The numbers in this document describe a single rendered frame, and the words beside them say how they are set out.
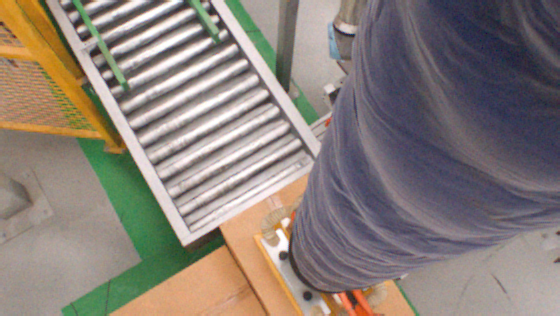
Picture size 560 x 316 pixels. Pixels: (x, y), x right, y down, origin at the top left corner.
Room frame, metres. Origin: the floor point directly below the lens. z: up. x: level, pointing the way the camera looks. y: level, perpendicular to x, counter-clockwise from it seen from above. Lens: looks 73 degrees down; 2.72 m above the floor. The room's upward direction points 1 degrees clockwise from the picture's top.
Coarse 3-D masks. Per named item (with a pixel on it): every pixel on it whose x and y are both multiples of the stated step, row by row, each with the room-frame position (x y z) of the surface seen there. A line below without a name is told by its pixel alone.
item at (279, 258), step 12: (276, 228) 0.29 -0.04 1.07; (264, 240) 0.25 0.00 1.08; (288, 240) 0.25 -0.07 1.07; (264, 252) 0.21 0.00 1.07; (276, 252) 0.21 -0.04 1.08; (276, 264) 0.17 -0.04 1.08; (276, 276) 0.14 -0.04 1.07; (288, 288) 0.10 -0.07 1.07; (300, 288) 0.10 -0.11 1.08; (300, 300) 0.07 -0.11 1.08; (312, 300) 0.07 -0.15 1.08; (324, 300) 0.07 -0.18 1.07; (300, 312) 0.04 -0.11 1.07; (324, 312) 0.04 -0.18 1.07
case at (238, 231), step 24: (288, 192) 0.43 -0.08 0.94; (240, 216) 0.35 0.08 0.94; (264, 216) 0.35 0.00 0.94; (240, 240) 0.27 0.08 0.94; (240, 264) 0.20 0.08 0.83; (264, 264) 0.19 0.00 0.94; (264, 288) 0.11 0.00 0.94; (288, 312) 0.04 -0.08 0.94; (336, 312) 0.04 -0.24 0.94; (384, 312) 0.04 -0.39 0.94; (408, 312) 0.04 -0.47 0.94
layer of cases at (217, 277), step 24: (192, 264) 0.22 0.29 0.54; (216, 264) 0.23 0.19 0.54; (168, 288) 0.13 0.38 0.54; (192, 288) 0.13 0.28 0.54; (216, 288) 0.13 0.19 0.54; (240, 288) 0.13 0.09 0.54; (120, 312) 0.03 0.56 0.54; (144, 312) 0.03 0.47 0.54; (168, 312) 0.04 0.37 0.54; (192, 312) 0.04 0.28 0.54; (216, 312) 0.04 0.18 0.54; (240, 312) 0.04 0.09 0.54; (264, 312) 0.04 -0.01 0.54
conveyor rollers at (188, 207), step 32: (64, 0) 1.43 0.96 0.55; (96, 0) 1.44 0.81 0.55; (128, 32) 1.29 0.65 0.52; (160, 32) 1.28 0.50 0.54; (192, 32) 1.28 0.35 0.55; (224, 32) 1.28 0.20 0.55; (96, 64) 1.11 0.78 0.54; (128, 64) 1.11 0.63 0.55; (160, 64) 1.11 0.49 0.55; (192, 96) 0.96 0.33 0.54; (224, 96) 0.96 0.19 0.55; (256, 96) 0.96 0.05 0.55; (160, 128) 0.80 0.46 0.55; (256, 128) 0.82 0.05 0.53; (288, 128) 0.82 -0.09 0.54; (192, 160) 0.66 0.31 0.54; (224, 160) 0.66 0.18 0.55; (224, 192) 0.53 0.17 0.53; (256, 192) 0.53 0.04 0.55; (192, 224) 0.39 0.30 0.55
